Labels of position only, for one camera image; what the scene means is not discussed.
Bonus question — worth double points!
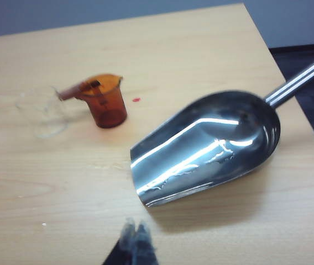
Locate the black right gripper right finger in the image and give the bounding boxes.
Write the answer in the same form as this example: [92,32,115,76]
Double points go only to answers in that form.
[135,218,161,265]

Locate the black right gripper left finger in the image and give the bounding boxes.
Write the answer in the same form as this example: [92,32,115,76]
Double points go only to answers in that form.
[101,216,137,265]

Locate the amber measuring cup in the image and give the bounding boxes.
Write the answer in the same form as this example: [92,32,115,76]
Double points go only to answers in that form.
[58,73,128,129]

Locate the stainless steel scoop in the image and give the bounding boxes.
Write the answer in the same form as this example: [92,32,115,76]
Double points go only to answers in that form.
[129,49,314,208]

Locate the clear measuring cup brown handle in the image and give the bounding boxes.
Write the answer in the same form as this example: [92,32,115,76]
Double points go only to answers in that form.
[15,82,76,139]

